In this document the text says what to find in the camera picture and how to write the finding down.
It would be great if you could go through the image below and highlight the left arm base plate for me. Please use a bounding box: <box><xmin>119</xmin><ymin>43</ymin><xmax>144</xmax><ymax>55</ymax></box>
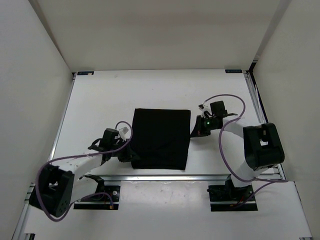
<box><xmin>73</xmin><ymin>182</ymin><xmax>121</xmax><ymax>211</ymax></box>

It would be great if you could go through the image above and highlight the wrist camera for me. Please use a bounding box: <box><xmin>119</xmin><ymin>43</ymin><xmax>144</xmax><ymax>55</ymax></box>
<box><xmin>118</xmin><ymin>126</ymin><xmax>129</xmax><ymax>140</ymax></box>
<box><xmin>198</xmin><ymin>104</ymin><xmax>212</xmax><ymax>118</ymax></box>

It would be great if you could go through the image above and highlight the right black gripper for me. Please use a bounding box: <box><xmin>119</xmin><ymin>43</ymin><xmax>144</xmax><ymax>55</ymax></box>
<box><xmin>190</xmin><ymin>114</ymin><xmax>219</xmax><ymax>138</ymax></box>

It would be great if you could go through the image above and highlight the right blue label sticker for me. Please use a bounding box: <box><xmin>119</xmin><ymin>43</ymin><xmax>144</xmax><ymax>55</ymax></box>
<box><xmin>225</xmin><ymin>69</ymin><xmax>243</xmax><ymax>74</ymax></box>

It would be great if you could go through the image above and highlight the blue label sticker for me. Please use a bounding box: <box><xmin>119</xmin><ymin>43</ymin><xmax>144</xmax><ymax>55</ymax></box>
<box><xmin>225</xmin><ymin>69</ymin><xmax>243</xmax><ymax>74</ymax></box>
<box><xmin>77</xmin><ymin>71</ymin><xmax>94</xmax><ymax>76</ymax></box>

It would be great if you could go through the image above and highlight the left blue label sticker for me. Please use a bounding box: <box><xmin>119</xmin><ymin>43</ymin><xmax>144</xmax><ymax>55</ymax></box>
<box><xmin>77</xmin><ymin>71</ymin><xmax>94</xmax><ymax>76</ymax></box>

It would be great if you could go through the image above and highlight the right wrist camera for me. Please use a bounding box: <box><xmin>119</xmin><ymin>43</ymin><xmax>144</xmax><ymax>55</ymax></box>
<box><xmin>198</xmin><ymin>104</ymin><xmax>212</xmax><ymax>118</ymax></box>

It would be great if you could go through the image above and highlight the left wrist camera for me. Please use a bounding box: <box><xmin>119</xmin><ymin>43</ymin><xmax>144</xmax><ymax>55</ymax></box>
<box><xmin>118</xmin><ymin>126</ymin><xmax>129</xmax><ymax>140</ymax></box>

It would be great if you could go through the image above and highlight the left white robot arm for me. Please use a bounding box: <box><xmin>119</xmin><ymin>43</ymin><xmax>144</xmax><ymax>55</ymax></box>
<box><xmin>28</xmin><ymin>125</ymin><xmax>139</xmax><ymax>222</ymax></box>

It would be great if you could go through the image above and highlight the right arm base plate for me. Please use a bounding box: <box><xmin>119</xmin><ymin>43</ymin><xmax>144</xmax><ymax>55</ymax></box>
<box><xmin>207</xmin><ymin>185</ymin><xmax>258</xmax><ymax>212</ymax></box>

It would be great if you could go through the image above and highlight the front aluminium rail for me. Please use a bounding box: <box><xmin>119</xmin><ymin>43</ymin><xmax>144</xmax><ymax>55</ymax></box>
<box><xmin>42</xmin><ymin>174</ymin><xmax>287</xmax><ymax>182</ymax></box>

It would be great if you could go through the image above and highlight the black skirt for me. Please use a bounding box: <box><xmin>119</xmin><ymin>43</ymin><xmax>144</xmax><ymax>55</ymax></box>
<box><xmin>130</xmin><ymin>108</ymin><xmax>191</xmax><ymax>171</ymax></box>

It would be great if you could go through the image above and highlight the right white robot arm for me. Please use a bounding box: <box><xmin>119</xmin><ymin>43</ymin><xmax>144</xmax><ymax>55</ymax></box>
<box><xmin>190</xmin><ymin>101</ymin><xmax>285</xmax><ymax>200</ymax></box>

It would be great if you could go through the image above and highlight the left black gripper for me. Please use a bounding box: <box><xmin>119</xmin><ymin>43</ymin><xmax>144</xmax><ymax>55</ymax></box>
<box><xmin>110</xmin><ymin>138</ymin><xmax>141</xmax><ymax>162</ymax></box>

